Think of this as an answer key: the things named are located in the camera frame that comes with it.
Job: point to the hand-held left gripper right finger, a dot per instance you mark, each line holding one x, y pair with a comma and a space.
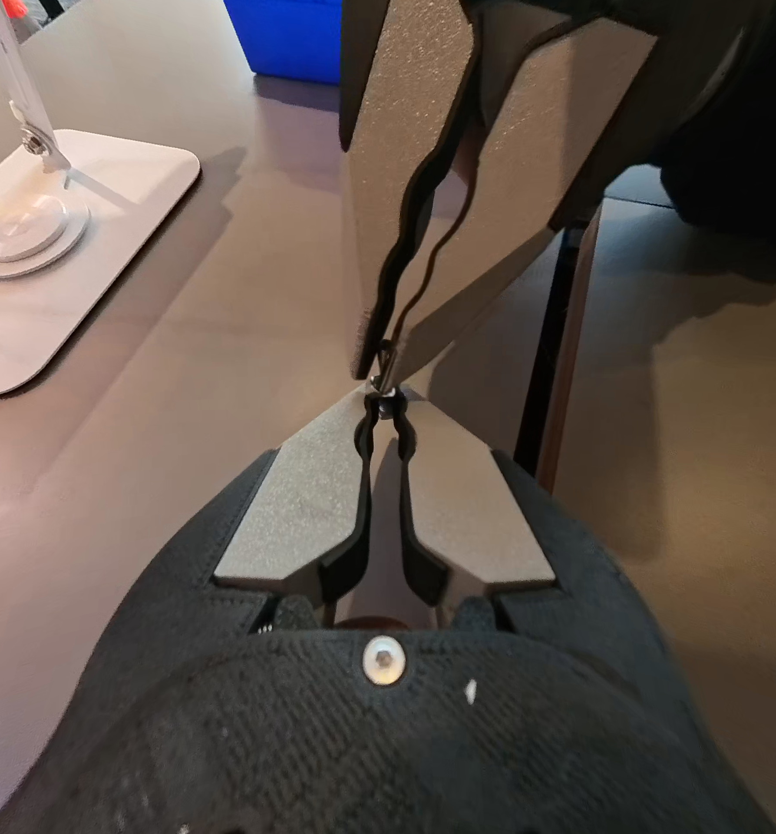
472, 515

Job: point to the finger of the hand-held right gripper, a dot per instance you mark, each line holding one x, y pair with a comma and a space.
544, 143
404, 98

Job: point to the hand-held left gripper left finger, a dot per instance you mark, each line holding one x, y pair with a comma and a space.
290, 508

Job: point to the silver metal bolt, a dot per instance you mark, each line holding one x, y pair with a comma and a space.
386, 365

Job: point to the blue box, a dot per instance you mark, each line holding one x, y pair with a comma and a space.
283, 39

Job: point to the white stand with flat base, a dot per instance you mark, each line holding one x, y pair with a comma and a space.
121, 215

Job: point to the small orange object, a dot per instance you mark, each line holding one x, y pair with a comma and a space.
14, 6

